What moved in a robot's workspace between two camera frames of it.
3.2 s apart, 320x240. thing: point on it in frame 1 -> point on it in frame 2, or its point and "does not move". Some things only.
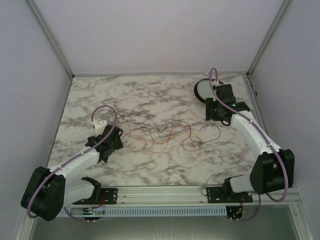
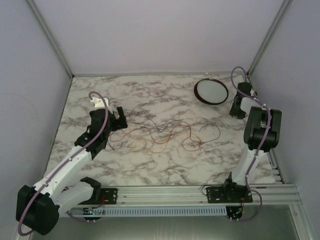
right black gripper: (210, 103) -> (239, 115)
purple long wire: (178, 121) does not move
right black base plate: (226, 195) does not move
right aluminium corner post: (268, 37) does not move
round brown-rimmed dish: (203, 90) does not move
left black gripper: (117, 144) -> (121, 121)
